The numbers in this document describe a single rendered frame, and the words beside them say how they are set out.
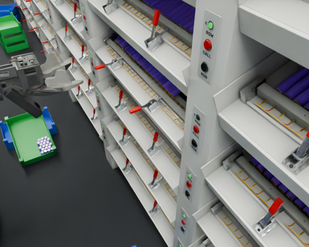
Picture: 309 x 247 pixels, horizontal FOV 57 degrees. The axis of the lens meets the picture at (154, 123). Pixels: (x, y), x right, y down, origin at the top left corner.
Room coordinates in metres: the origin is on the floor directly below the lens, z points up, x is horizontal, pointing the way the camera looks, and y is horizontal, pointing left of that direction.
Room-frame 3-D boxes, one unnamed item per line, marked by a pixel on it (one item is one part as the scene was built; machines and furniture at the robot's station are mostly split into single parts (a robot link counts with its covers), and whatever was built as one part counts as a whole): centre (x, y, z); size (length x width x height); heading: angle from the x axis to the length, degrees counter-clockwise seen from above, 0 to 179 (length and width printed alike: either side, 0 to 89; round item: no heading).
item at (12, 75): (0.60, 0.34, 0.87); 0.12 x 0.08 x 0.09; 120
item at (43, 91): (0.60, 0.28, 0.85); 0.09 x 0.05 x 0.02; 96
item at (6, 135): (1.31, 0.80, 0.04); 0.30 x 0.20 x 0.08; 120
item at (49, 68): (0.69, 0.28, 0.87); 0.09 x 0.03 x 0.06; 144
